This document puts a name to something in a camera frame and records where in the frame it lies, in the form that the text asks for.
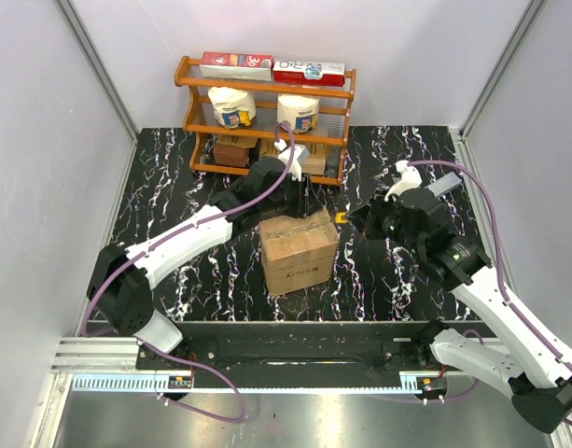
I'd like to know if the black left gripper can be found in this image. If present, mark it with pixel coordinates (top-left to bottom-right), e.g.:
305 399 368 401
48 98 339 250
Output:
260 172 320 220

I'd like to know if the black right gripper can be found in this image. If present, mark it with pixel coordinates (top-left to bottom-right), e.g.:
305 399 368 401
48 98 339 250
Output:
346 189 424 256

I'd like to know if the yellow utility knife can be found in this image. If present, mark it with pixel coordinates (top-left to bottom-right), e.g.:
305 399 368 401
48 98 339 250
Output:
334 212 348 224

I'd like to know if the brown cardboard express box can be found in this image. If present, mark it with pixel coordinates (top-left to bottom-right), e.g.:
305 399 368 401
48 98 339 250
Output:
258 208 339 296

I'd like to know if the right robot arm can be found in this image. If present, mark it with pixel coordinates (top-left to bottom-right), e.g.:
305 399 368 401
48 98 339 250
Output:
347 188 572 434

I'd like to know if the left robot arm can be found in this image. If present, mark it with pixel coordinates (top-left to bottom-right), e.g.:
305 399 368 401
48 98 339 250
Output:
87 158 323 369

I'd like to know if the grey toothpaste box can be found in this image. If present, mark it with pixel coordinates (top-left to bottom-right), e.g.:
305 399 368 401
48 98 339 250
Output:
426 173 462 198

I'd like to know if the red white toothpaste box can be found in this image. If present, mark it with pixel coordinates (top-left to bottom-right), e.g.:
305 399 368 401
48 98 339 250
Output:
272 60 346 87

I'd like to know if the red silver toothpaste box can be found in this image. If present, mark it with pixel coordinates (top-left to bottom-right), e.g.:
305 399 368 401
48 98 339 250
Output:
199 51 274 82

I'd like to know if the right beige sponge pack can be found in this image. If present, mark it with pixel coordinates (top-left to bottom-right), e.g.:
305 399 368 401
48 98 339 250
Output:
301 143 328 176

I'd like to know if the beige sponge pack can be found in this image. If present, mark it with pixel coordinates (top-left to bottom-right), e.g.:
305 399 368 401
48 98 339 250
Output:
258 138 280 158
301 143 328 176

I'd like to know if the middle beige sponge pack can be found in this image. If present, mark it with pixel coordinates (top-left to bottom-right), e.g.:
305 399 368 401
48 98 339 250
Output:
258 138 280 158

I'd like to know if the right toilet paper roll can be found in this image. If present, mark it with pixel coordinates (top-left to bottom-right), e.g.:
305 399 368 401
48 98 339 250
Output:
277 93 319 133

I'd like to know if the toilet paper roll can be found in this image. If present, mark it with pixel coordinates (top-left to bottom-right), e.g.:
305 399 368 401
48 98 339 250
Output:
208 87 257 129
277 93 319 133

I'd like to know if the brown scouring pad pack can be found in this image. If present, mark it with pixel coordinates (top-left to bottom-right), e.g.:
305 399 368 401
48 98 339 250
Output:
213 134 258 168

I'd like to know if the orange wooden shelf rack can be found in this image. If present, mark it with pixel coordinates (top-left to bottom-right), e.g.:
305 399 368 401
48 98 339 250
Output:
174 56 356 186

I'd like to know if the left toilet paper roll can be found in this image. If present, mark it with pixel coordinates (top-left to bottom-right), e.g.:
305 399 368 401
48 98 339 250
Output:
208 87 257 129

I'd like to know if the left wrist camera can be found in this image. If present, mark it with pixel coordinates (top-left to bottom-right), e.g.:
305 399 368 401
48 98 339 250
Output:
273 139 310 182

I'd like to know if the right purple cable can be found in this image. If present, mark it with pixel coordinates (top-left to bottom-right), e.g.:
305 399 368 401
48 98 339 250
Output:
373 160 572 430

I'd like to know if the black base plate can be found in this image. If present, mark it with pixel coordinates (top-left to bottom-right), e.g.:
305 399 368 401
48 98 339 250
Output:
134 319 467 391

